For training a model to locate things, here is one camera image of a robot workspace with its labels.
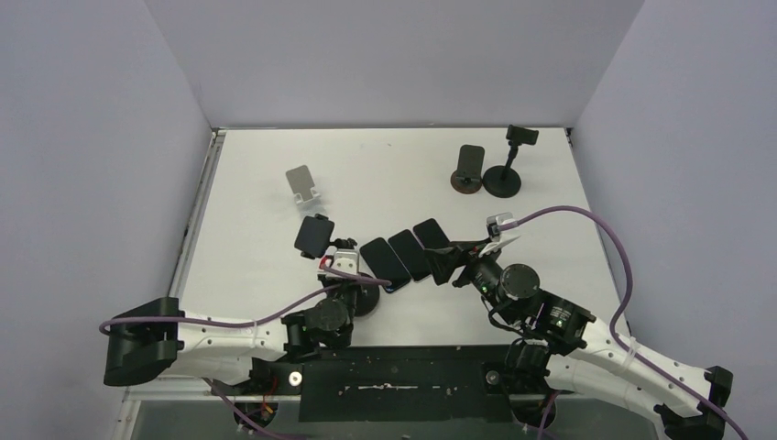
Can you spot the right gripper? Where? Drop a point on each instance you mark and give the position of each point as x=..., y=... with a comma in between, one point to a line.
x=462, y=265

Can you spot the phone from wooden stand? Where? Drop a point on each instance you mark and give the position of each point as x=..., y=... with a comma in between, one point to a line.
x=410, y=252

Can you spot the black round base stand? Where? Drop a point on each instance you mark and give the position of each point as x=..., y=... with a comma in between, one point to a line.
x=502, y=181

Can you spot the tall black tripod stand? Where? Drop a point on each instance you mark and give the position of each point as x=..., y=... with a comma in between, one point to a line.
x=363, y=293

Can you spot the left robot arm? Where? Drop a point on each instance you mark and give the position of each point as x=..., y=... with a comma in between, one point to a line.
x=159, y=338

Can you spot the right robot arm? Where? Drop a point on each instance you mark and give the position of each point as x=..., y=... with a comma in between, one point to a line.
x=561, y=346

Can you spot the wooden base phone stand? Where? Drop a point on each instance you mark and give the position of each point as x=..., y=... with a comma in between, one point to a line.
x=467, y=177

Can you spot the white metal phone stand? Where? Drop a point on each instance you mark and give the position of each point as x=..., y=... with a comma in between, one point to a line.
x=304, y=190

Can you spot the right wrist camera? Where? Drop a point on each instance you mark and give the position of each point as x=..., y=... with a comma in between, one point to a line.
x=502, y=230

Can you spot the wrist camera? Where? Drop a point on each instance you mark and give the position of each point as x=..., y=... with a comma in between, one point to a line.
x=341, y=265
x=502, y=230

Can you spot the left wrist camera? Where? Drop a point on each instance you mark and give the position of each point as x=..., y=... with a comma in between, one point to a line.
x=341, y=265

